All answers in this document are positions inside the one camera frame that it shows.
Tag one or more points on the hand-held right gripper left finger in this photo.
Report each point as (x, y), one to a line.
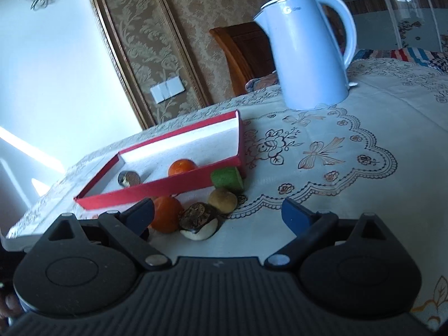
(140, 215)

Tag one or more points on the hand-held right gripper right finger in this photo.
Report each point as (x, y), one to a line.
(297, 215)

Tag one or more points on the orange tangerine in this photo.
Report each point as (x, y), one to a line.
(168, 215)
(182, 168)

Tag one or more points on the red shallow cardboard box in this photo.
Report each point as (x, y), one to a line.
(157, 189)

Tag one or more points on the brown-capped mushroom toy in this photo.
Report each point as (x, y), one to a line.
(197, 217)

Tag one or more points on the olive green round fruit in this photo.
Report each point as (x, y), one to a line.
(222, 201)

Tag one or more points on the green avocado piece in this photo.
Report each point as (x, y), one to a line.
(225, 179)

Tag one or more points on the cream floral tablecloth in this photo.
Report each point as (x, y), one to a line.
(315, 189)

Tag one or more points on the light blue electric kettle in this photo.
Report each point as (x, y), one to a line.
(308, 59)

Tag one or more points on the wooden bed headboard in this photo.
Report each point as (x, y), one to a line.
(245, 52)

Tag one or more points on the colourful patchwork quilt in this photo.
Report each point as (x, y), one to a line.
(402, 57)

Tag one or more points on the floral glass wardrobe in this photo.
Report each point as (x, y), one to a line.
(378, 10)

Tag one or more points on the white wall switch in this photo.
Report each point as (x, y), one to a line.
(167, 90)

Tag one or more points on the brown wall panel frame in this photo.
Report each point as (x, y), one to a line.
(115, 52)

